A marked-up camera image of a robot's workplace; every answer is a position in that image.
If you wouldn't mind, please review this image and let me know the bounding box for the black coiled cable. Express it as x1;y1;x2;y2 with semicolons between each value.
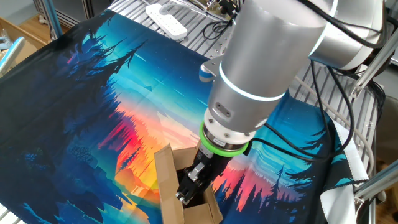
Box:
201;0;239;41

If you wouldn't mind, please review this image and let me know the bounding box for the green flange ring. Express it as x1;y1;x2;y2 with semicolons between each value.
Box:
198;121;249;158

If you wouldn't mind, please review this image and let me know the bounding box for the colourful sunset print tablecloth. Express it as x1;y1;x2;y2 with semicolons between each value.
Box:
0;9;369;224

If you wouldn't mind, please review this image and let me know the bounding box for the open cardboard box with clutter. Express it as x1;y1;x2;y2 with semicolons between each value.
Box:
0;17;47;78

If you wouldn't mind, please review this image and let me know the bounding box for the aluminium frame post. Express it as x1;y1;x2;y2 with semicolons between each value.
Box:
350;30;398;99
354;169;398;205
43;0;65;40

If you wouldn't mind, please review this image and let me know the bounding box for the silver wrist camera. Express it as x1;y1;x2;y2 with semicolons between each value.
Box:
198;55;225;83

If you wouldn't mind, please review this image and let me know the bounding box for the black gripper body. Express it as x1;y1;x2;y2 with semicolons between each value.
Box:
178;146;234;200

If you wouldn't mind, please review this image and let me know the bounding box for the brown cardboard box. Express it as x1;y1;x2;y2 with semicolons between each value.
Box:
154;139;224;224

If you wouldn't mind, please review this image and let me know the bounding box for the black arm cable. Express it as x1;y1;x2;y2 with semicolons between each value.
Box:
248;0;388;164

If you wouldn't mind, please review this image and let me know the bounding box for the white power strip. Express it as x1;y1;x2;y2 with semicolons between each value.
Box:
145;2;188;41

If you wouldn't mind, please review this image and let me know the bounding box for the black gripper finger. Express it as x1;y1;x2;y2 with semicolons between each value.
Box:
175;186;191;203
186;192;200;206

